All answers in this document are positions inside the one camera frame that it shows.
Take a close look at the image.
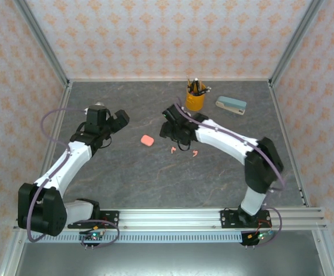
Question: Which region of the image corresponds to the yellow pencil cup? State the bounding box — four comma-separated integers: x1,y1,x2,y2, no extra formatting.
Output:
185,86,206,112

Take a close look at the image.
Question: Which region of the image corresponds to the teal and cream stapler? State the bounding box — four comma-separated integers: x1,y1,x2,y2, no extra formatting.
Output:
214,95,247,116

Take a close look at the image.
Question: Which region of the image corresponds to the small circuit board green light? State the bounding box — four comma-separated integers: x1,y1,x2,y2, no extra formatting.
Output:
79,229,108,243
241,229,274,247

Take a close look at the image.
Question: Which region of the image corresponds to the grey metal panel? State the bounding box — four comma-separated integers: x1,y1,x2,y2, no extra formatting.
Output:
14,243,327,276

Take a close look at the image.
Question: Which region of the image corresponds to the aluminium table edge rail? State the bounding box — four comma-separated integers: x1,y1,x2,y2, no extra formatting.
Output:
267,81,312,208
68,76,272,83
36,82,73,187

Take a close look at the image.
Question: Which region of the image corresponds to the wide aluminium mounting rail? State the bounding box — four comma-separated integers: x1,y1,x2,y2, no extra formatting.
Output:
13,207,328,231

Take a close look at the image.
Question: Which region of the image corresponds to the aluminium frame post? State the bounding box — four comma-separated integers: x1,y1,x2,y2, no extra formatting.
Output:
268,0,325,87
13,0,71,87

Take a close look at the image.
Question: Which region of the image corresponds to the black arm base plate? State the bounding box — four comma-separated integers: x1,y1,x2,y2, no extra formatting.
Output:
220,209,271,229
67,210,120,229

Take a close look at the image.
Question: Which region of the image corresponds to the grey slotted cable duct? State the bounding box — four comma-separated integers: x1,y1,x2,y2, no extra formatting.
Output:
25,232,244,244

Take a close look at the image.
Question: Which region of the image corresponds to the aluminium frame leg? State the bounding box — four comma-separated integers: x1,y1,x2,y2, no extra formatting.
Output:
0,229,26,276
312,229,334,276

